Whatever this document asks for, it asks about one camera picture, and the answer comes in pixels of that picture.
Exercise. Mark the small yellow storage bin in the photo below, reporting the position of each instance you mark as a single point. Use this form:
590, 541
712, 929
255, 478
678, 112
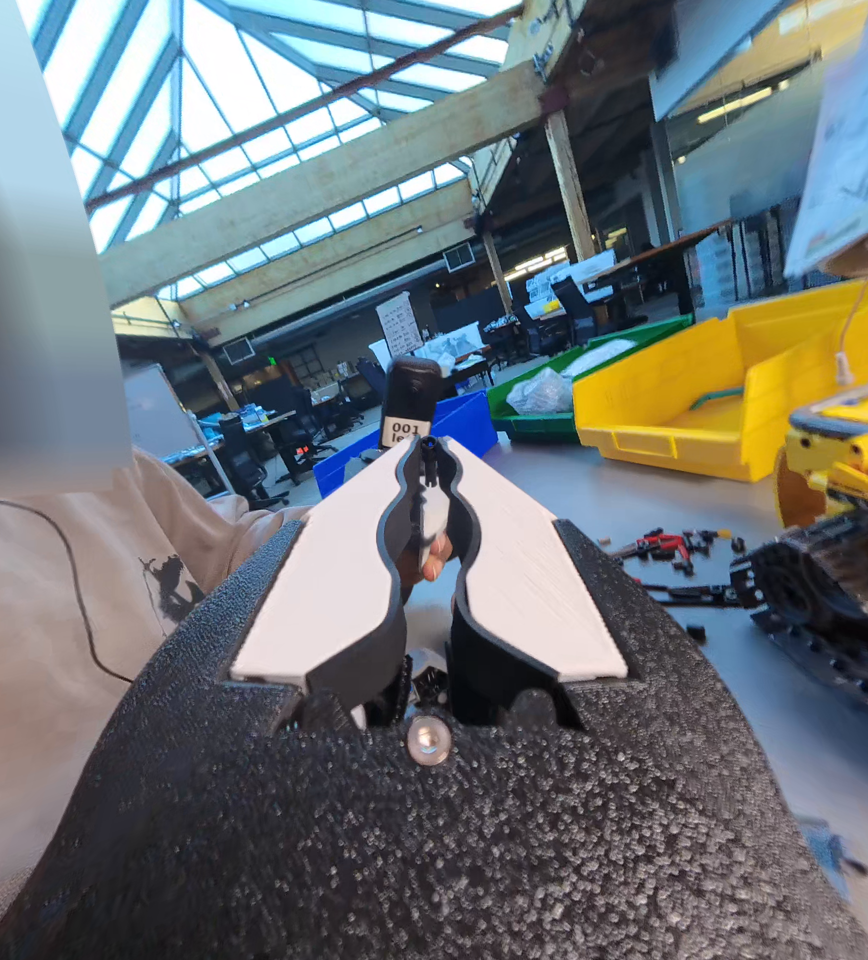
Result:
666, 420

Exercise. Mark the pile of small building pieces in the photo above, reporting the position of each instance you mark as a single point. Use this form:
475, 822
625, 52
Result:
666, 546

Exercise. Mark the wooden background table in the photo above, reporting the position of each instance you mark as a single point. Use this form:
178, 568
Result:
666, 251

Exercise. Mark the black long beam piece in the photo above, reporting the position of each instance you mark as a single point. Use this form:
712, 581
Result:
696, 595

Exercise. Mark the person's left hand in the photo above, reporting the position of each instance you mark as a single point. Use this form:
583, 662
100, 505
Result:
438, 559

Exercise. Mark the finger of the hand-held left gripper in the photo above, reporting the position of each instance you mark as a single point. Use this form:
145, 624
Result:
432, 521

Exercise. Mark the black pin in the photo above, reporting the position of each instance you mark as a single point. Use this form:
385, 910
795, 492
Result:
429, 461

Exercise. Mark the grey desk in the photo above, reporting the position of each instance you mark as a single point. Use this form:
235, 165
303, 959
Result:
629, 487

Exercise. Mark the book stand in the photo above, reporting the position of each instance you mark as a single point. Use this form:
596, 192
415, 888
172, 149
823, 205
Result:
865, 255

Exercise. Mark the small black round piece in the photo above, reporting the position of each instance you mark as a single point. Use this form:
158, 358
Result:
696, 631

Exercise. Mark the clear plastic bags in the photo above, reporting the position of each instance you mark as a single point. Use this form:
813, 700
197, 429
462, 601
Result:
539, 394

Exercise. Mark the green storage bin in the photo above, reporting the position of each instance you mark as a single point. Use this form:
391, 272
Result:
524, 427

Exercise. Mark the wooden pillar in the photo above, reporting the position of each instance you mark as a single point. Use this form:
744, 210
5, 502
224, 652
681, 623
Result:
569, 187

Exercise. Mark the blue storage bin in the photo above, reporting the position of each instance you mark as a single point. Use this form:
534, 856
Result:
464, 420

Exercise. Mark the instruction booklet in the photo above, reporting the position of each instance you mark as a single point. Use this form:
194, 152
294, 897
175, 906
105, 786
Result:
854, 135

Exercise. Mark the green brick separator tool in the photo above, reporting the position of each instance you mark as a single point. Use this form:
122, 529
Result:
715, 399

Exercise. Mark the white notice board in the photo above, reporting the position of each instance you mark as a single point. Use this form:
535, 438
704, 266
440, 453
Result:
400, 324

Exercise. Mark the yellow toy robot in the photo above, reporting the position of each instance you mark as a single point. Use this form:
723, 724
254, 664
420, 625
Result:
839, 540

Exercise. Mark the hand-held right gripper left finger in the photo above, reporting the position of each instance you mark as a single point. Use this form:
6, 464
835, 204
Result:
314, 600

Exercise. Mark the black office chair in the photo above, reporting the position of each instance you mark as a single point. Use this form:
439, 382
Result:
573, 307

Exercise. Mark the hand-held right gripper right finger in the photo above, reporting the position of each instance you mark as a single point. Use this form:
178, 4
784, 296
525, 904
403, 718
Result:
539, 600

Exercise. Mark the person in beige hoodie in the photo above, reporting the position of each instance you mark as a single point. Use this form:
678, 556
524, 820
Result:
44, 637

